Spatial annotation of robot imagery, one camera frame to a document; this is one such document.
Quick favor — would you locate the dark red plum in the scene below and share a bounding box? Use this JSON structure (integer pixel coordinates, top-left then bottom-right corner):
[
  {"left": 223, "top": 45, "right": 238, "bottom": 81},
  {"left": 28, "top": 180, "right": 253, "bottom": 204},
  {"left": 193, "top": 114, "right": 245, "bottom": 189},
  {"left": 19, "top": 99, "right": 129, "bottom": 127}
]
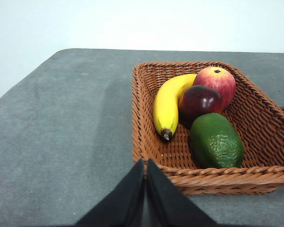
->
[{"left": 178, "top": 85, "right": 223, "bottom": 123}]

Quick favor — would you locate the green avocado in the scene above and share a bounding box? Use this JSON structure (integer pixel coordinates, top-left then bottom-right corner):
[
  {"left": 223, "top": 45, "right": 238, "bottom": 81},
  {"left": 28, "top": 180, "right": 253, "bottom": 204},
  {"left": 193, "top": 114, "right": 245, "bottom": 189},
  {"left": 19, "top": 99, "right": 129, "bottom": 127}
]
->
[{"left": 189, "top": 112, "right": 246, "bottom": 169}]

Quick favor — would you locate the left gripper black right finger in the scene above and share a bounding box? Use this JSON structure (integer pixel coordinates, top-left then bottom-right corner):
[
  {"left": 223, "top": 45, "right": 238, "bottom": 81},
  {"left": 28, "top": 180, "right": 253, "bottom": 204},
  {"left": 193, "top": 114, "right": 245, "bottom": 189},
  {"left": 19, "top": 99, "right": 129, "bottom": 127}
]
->
[{"left": 144, "top": 158, "right": 218, "bottom": 227}]

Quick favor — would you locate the brown woven wicker basket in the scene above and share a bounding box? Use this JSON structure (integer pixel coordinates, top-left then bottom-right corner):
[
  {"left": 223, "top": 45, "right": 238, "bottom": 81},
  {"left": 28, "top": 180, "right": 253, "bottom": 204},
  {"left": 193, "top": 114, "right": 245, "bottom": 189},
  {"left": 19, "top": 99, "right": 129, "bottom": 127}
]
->
[{"left": 132, "top": 61, "right": 284, "bottom": 196}]

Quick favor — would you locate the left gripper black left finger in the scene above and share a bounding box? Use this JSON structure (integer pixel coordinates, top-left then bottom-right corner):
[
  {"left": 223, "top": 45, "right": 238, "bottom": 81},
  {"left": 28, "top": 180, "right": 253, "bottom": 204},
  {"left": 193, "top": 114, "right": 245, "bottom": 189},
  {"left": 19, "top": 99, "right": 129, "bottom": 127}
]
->
[{"left": 75, "top": 158, "right": 146, "bottom": 227}]

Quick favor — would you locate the yellow banana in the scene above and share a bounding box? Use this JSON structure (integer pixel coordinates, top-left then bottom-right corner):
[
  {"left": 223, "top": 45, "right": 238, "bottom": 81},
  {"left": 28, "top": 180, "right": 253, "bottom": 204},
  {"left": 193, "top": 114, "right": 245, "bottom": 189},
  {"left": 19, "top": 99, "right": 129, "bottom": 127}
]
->
[{"left": 153, "top": 73, "right": 198, "bottom": 142}]

